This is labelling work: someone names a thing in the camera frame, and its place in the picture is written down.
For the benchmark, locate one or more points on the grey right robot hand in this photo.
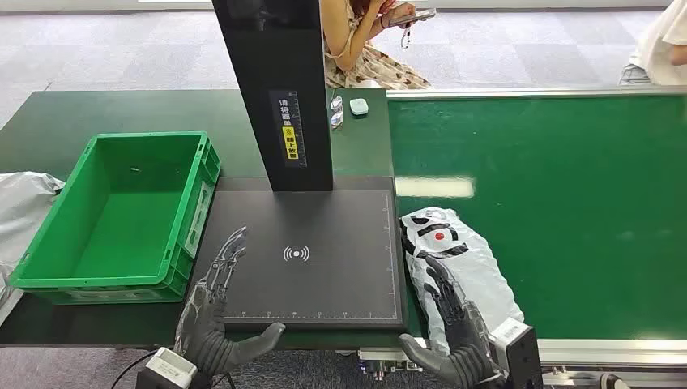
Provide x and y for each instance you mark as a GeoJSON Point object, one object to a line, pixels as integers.
{"type": "Point", "coordinates": [467, 354]}

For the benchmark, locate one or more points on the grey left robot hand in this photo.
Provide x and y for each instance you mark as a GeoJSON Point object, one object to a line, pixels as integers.
{"type": "Point", "coordinates": [204, 327]}

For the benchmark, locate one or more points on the white package with black print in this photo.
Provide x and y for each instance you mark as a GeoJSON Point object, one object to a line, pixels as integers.
{"type": "Point", "coordinates": [472, 257]}

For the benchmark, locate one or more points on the black inbound scanner machine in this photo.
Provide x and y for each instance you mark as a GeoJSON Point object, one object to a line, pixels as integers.
{"type": "Point", "coordinates": [322, 225]}

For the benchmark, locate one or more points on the green conveyor belt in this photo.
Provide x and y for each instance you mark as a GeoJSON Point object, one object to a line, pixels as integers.
{"type": "Point", "coordinates": [563, 188]}

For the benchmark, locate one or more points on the green plastic crate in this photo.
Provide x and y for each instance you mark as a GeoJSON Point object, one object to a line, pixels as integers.
{"type": "Point", "coordinates": [129, 215]}

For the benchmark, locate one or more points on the grey poly mailer bag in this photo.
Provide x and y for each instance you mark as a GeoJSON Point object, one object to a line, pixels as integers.
{"type": "Point", "coordinates": [21, 215]}

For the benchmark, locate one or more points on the clear eyeglasses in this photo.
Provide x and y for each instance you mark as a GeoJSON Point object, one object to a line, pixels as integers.
{"type": "Point", "coordinates": [336, 118]}

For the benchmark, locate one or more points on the dark green table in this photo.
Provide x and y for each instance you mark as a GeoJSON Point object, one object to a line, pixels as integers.
{"type": "Point", "coordinates": [53, 123]}

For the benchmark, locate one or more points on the pale mint earbuds case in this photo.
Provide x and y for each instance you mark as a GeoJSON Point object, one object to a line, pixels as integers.
{"type": "Point", "coordinates": [359, 107]}

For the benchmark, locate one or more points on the smartphone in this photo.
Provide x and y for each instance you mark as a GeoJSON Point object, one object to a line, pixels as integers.
{"type": "Point", "coordinates": [413, 17]}

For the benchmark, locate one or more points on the person in white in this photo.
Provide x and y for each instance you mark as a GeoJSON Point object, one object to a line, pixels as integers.
{"type": "Point", "coordinates": [660, 48]}

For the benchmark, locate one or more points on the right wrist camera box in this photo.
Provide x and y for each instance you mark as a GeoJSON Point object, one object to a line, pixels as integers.
{"type": "Point", "coordinates": [518, 349]}

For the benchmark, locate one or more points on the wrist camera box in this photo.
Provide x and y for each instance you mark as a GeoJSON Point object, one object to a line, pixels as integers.
{"type": "Point", "coordinates": [518, 349]}
{"type": "Point", "coordinates": [169, 368]}

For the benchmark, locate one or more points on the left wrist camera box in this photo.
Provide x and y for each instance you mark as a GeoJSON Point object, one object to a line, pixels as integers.
{"type": "Point", "coordinates": [169, 368]}

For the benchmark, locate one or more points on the metal conveyor motor bracket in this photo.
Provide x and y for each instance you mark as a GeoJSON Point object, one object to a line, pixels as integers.
{"type": "Point", "coordinates": [384, 358]}

